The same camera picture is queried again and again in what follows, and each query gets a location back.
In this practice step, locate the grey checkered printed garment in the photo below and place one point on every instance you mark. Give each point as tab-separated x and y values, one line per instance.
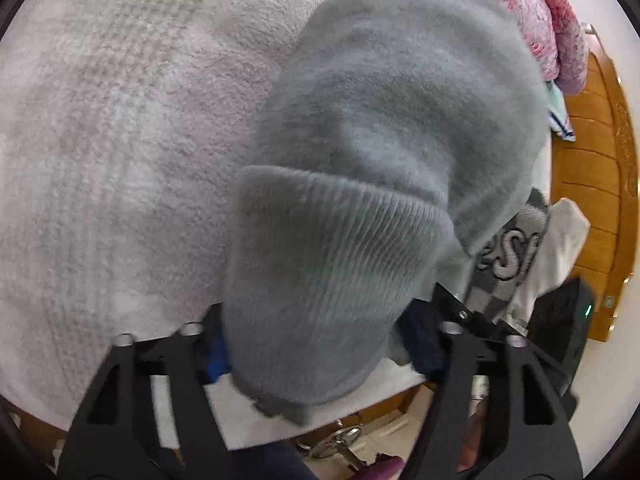
515	260

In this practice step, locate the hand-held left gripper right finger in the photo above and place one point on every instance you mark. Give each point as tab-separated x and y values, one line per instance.
500	400

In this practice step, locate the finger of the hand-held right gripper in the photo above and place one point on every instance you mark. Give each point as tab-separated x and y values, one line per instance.
462	310

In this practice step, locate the cream white pants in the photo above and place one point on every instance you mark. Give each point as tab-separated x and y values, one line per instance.
560	250

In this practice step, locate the metal key bunch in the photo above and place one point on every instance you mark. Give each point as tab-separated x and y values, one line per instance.
337	442

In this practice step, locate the wooden bed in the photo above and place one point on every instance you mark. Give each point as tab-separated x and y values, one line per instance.
595	170

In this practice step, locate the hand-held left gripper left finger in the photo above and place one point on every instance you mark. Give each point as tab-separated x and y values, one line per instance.
125	410

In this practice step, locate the teal striped pillow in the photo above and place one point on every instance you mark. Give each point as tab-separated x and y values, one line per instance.
559	115

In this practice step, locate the grey zip hoodie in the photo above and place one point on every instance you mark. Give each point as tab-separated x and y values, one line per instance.
380	185

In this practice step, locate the purple floral quilt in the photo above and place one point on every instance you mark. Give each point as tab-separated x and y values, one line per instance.
540	15

